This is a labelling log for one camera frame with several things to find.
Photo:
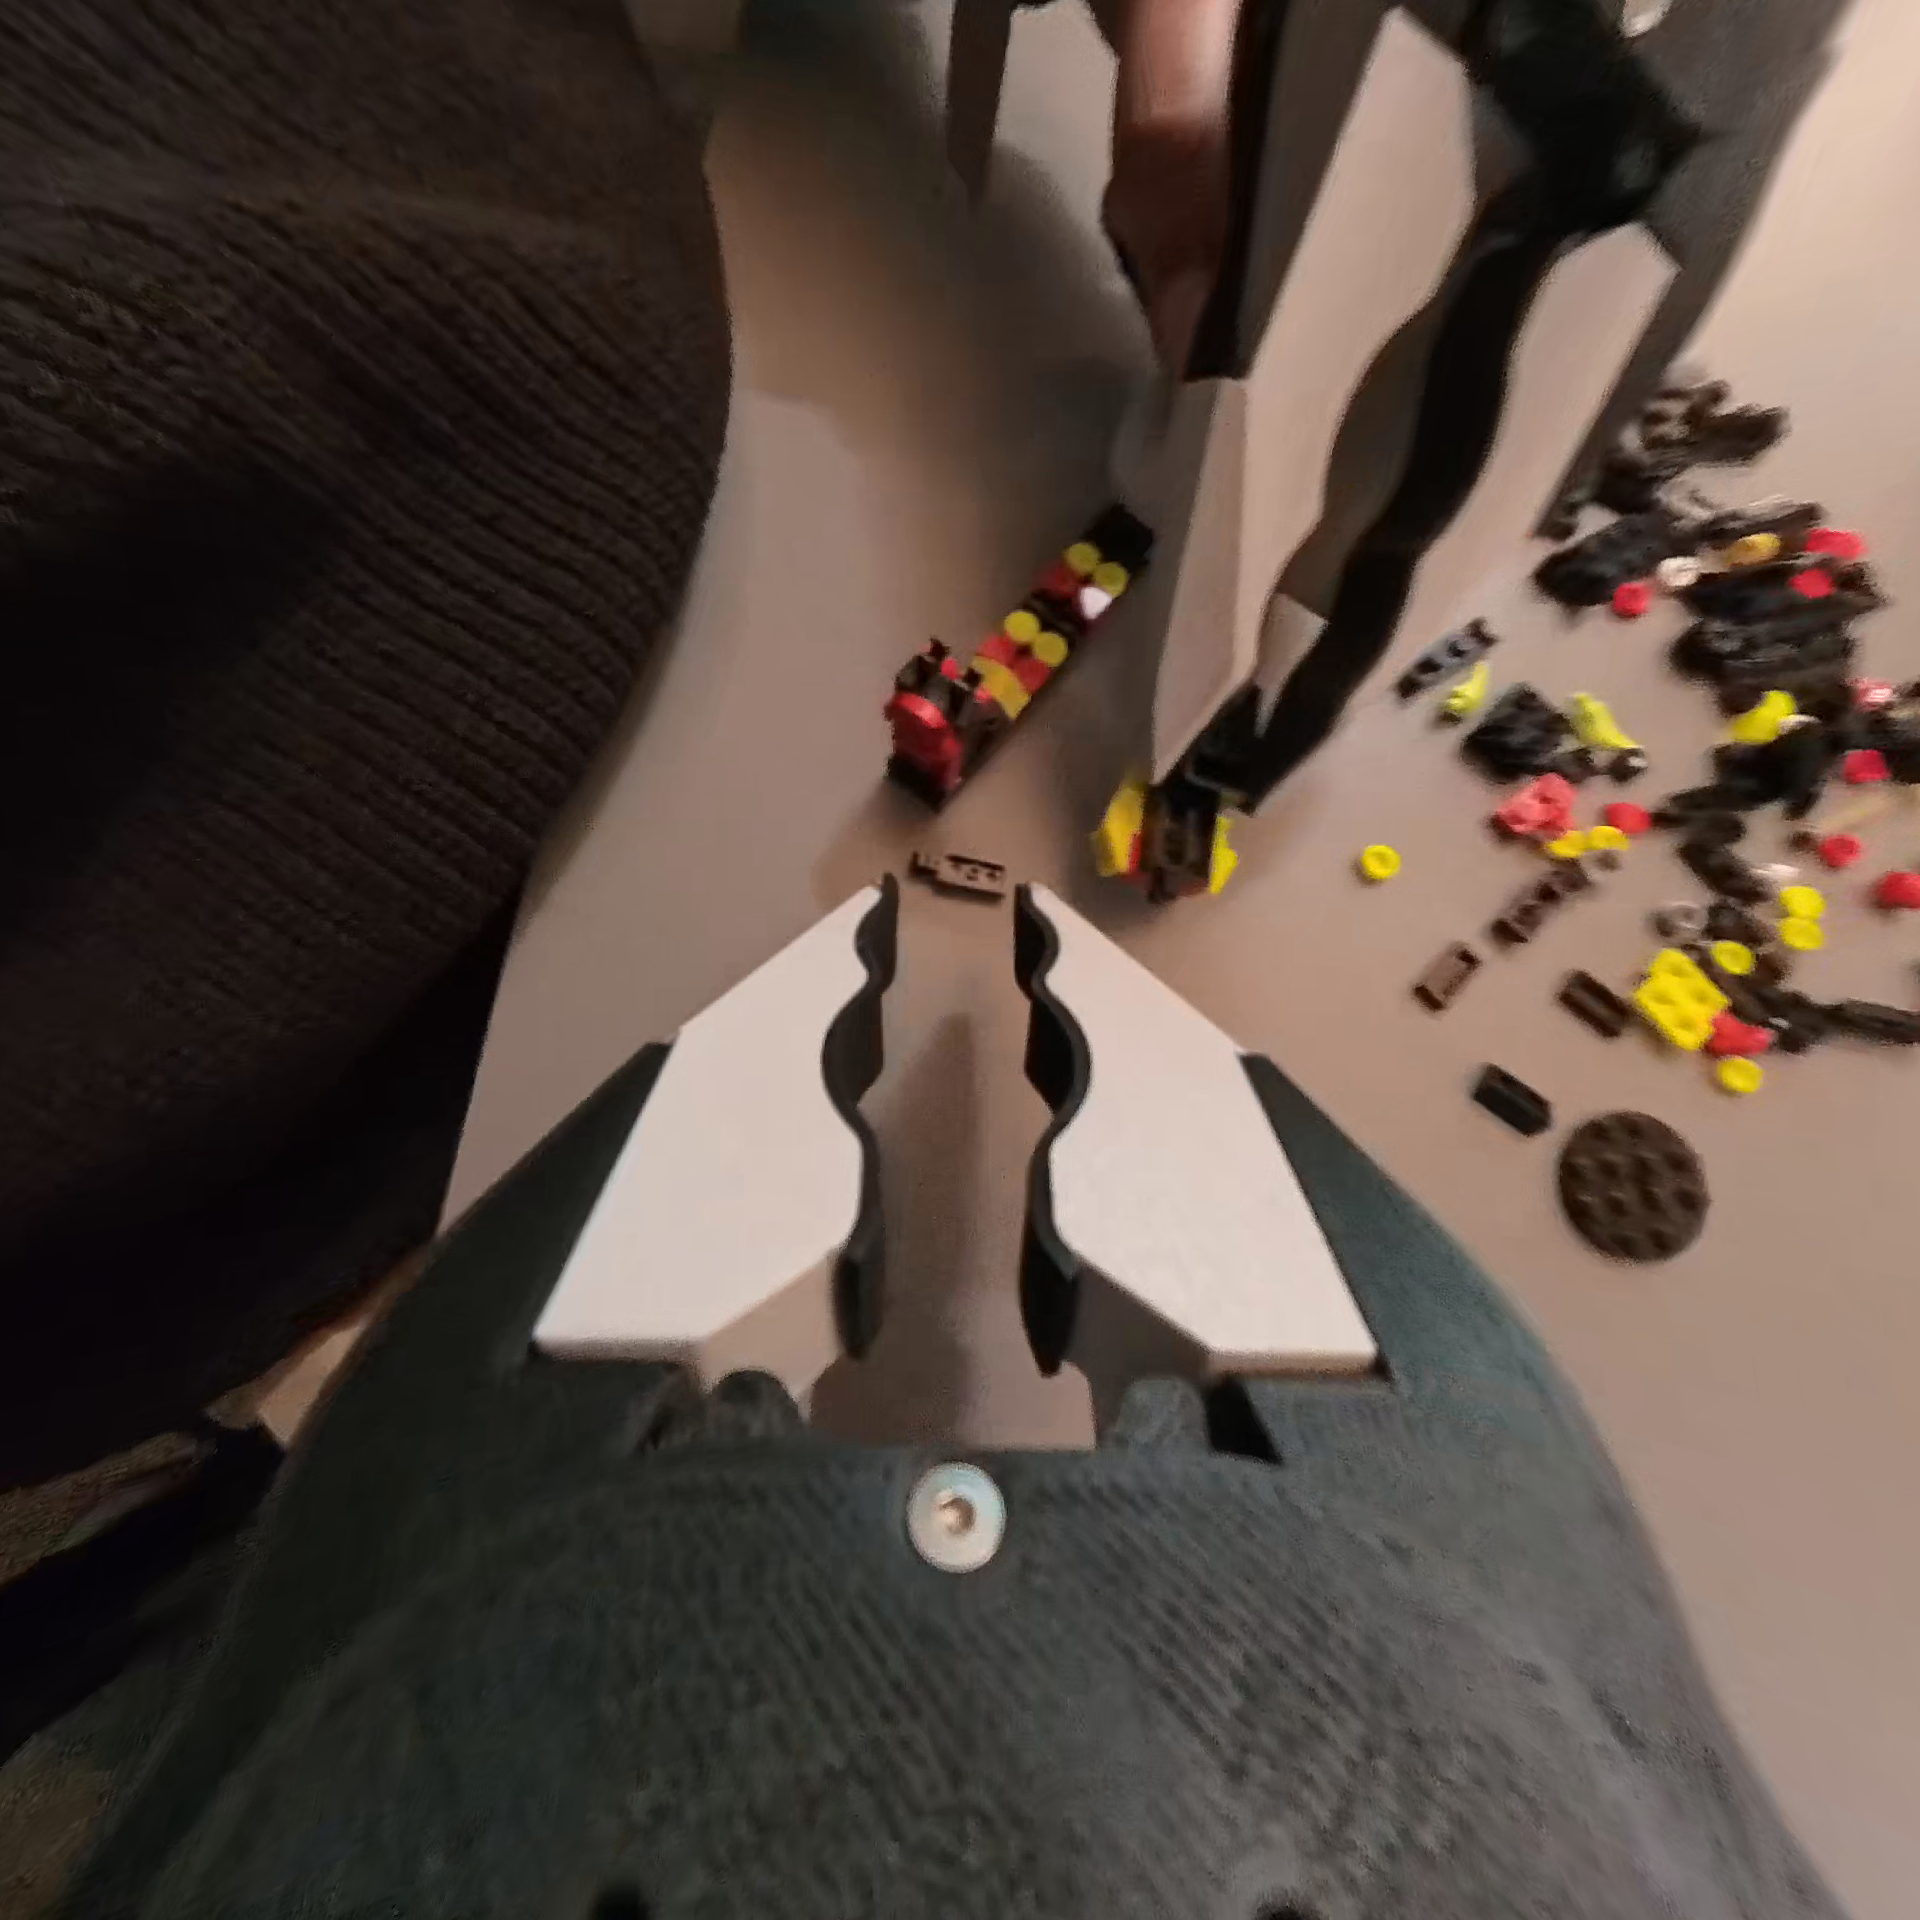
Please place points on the small dark lego plate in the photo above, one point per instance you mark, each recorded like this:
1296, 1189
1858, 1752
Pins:
960, 869

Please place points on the yellow and red lego assembly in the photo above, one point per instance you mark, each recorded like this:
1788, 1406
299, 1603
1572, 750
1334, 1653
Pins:
1161, 839

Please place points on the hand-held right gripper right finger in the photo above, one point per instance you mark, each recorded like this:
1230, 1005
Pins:
1200, 1214

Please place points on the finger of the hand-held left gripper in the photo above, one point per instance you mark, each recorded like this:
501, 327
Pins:
1558, 376
1290, 299

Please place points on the long black red lego assembly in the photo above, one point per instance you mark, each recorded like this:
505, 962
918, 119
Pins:
1003, 662

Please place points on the black round lego plate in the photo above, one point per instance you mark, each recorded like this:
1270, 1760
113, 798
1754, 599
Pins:
1632, 1184

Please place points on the person's left hand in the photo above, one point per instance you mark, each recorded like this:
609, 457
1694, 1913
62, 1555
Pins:
1177, 165

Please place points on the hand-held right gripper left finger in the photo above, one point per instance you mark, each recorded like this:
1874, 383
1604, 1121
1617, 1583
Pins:
720, 1200

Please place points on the pile of lego pieces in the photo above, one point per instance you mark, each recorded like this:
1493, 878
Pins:
1724, 750

